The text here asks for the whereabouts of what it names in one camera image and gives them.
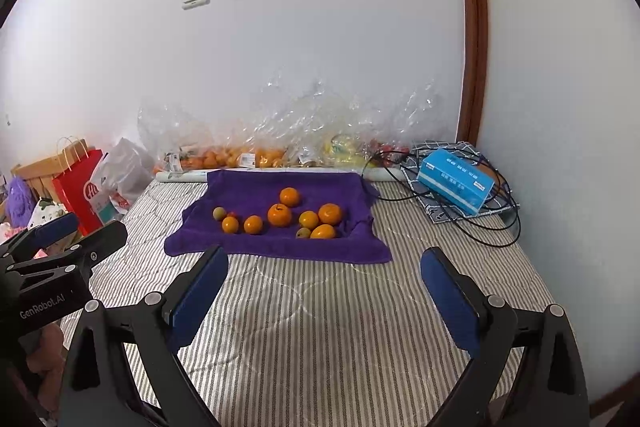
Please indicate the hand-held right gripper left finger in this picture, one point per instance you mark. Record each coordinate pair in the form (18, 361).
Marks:
(200, 297)

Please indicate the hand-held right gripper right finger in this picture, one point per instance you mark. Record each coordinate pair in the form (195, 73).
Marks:
(450, 302)

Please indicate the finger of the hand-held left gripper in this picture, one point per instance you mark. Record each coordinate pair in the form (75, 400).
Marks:
(55, 226)
(107, 237)

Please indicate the small greenish brown fruit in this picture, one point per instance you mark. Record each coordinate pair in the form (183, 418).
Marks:
(218, 213)
(302, 233)

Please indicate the large orange with stem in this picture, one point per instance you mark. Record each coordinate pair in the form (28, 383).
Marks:
(279, 215)

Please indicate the person's left hand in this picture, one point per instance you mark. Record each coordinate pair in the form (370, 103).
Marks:
(47, 347)

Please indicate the white floral cloth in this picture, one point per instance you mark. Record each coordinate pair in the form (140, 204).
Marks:
(47, 212)

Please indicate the red paper bag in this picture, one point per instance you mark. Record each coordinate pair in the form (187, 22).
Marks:
(75, 197)

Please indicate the white plastic bag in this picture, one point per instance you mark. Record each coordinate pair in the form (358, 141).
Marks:
(125, 167)

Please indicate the dark checked cloth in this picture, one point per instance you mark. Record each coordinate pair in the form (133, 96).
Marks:
(440, 214)

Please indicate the white paper roll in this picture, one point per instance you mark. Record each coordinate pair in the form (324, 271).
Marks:
(180, 177)

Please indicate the purple towel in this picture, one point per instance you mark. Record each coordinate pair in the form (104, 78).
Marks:
(240, 192)

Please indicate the blue tissue box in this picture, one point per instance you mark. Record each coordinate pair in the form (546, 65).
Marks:
(455, 179)

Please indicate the clear bag of tangerines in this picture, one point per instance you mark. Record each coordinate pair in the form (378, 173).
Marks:
(175, 132)

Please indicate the clear bag of small oranges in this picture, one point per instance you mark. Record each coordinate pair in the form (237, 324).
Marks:
(265, 157)

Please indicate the clear bag of red fruit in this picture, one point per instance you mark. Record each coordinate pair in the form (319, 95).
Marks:
(395, 149)

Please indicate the clear bag of yellow fruit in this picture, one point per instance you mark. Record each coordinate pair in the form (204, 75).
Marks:
(340, 144)

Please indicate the brown wooden door frame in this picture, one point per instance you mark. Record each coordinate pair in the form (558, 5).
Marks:
(472, 32)

